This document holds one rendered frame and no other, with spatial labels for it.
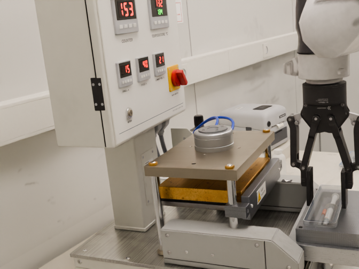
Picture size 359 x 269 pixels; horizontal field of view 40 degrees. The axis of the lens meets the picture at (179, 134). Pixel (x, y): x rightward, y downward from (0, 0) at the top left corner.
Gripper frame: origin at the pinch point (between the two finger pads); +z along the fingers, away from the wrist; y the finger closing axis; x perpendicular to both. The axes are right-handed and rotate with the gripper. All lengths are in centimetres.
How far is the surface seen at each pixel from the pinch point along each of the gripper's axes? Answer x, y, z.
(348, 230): -9.1, 4.7, 3.8
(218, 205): -10.5, -17.8, 0.5
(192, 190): -10.5, -22.8, -2.1
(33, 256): 2, -79, 26
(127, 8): -7, -34, -36
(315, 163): 101, -20, 28
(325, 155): 113, -18, 28
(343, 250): -11.1, 4.2, 6.4
